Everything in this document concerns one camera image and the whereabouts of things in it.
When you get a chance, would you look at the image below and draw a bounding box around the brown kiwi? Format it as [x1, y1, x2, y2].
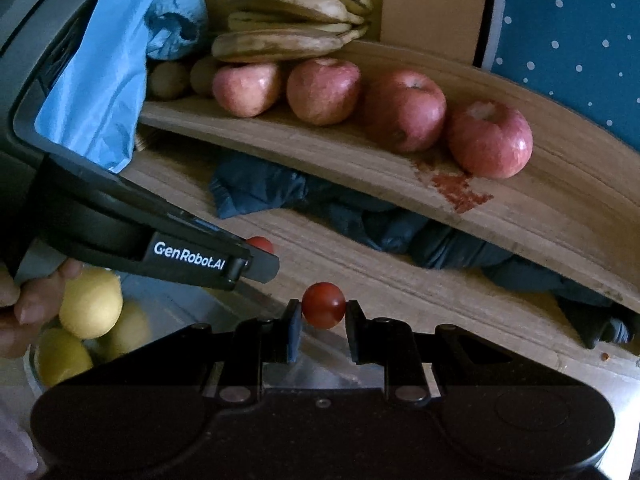
[150, 60, 191, 100]
[189, 56, 218, 97]

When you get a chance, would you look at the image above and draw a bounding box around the bunch of bananas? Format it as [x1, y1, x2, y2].
[211, 0, 373, 63]

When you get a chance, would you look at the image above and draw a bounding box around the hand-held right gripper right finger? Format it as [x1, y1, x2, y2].
[345, 300, 531, 405]

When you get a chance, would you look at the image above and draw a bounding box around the pale spotted pear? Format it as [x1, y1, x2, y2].
[97, 301, 152, 361]

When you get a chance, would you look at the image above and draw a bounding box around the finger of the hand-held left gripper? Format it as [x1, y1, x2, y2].
[240, 249, 280, 285]

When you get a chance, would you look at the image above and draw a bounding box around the wooden shelf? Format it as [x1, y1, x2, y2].
[137, 40, 640, 311]

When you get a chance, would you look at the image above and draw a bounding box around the blue white-dotted cloth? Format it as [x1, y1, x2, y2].
[492, 0, 640, 153]

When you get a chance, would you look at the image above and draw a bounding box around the crumpled blue cloth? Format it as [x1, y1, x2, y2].
[145, 0, 210, 61]

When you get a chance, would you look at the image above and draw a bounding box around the light blue hanging garment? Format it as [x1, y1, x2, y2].
[35, 0, 171, 173]

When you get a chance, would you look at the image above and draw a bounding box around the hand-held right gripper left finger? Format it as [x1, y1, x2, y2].
[150, 300, 304, 403]

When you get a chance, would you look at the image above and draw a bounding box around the red apple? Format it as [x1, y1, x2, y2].
[447, 101, 534, 179]
[211, 62, 285, 118]
[286, 58, 362, 126]
[364, 70, 447, 153]

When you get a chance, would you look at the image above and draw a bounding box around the person's left hand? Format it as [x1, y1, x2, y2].
[0, 259, 85, 360]

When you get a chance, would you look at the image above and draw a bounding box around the dark cloth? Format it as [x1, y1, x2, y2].
[209, 152, 633, 350]

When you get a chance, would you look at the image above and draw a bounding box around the yellow-red apple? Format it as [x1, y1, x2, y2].
[34, 327, 95, 388]

